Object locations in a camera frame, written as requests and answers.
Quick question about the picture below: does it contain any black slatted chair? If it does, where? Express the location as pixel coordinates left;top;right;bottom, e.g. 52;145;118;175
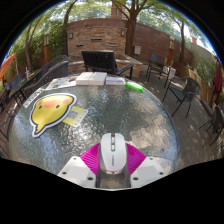
80;49;134;81

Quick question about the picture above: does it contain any dark round side table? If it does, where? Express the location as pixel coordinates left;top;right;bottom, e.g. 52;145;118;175
8;68;44;101

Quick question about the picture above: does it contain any white license plate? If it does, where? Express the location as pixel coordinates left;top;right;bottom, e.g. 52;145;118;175
22;87;46;109

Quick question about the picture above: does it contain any yellow duck-shaped mouse pad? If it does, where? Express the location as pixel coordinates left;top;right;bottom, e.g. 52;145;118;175
29;92;78;138

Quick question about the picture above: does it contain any white computer mouse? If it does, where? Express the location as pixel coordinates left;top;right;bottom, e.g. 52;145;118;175
99;132;128;176

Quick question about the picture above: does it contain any dark mesh chair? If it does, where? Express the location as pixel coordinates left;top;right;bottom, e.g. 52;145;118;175
199;104;224;148

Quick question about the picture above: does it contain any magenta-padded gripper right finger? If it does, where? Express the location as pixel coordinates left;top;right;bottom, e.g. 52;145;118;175
125;143;168;189

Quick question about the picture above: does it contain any blue chair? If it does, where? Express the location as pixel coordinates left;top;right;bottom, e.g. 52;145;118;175
9;73;24;89

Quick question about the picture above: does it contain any green tube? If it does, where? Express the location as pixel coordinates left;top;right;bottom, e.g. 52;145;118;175
125;80;145;93

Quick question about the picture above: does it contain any wooden lamp post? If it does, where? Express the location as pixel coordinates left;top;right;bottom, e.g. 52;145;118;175
166;35;176;66
43;29;52;64

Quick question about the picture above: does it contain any colourful printed sheet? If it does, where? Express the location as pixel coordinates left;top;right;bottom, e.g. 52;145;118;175
44;75;79;91

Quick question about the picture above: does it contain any orange canopy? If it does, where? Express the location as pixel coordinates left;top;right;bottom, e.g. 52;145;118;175
0;52;18;81

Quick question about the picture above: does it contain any dark wicker chair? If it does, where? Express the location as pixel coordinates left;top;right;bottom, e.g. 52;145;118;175
23;59;70;98
41;54;68;76

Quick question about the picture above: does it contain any yellow paper card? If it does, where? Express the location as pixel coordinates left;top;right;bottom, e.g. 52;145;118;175
62;105;89;128

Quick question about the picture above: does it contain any large tree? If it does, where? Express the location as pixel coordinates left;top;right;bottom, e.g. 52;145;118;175
113;0;151;58

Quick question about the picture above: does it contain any black metal armchair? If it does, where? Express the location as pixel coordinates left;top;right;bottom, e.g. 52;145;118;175
145;53;168;83
162;75;202;118

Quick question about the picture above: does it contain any stone fire pit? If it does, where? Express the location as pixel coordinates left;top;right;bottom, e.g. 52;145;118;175
68;53;144;79

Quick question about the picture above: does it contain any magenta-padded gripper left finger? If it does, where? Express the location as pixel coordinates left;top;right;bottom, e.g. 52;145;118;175
57;142;102;189

